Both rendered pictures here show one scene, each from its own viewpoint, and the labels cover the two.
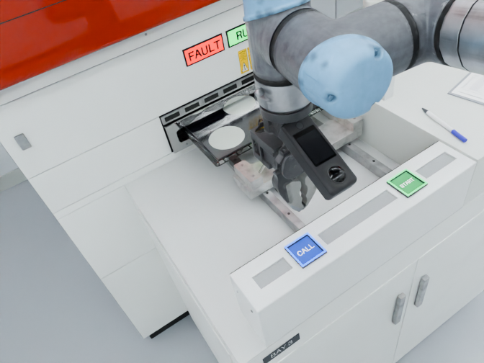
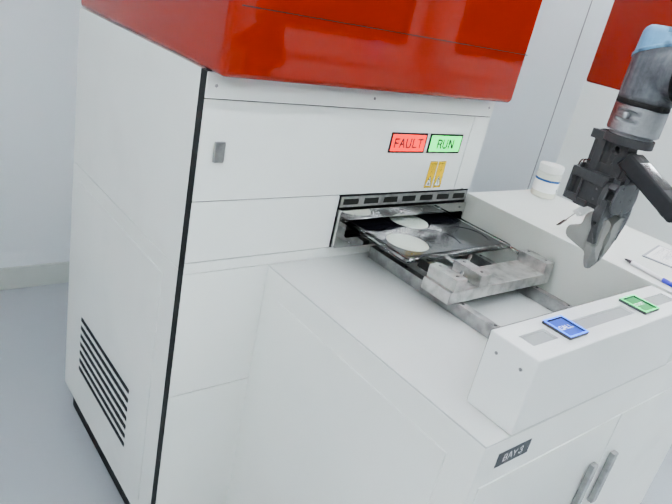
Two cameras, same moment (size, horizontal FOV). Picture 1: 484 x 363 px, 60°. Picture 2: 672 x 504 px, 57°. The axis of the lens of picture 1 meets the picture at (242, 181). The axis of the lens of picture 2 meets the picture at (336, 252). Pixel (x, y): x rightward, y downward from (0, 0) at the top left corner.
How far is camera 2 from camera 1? 0.70 m
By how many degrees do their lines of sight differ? 26
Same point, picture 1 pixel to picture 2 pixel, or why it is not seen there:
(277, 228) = (479, 340)
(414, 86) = not seen: hidden behind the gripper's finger
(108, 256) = (197, 362)
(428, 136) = (638, 281)
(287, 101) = (650, 127)
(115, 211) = (241, 297)
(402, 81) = not seen: hidden behind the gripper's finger
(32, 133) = (231, 147)
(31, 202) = not seen: outside the picture
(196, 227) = (379, 320)
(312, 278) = (579, 351)
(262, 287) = (532, 346)
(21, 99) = (247, 104)
